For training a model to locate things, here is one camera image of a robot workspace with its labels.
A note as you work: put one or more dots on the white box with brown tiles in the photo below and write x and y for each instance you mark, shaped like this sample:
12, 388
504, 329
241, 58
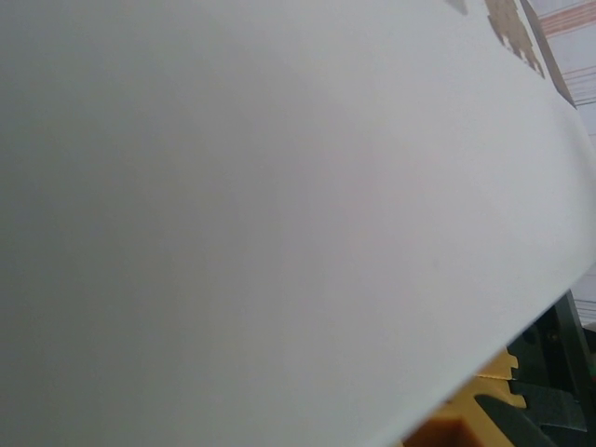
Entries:
233, 209

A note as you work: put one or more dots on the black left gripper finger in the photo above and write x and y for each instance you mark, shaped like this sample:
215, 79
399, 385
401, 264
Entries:
493, 419

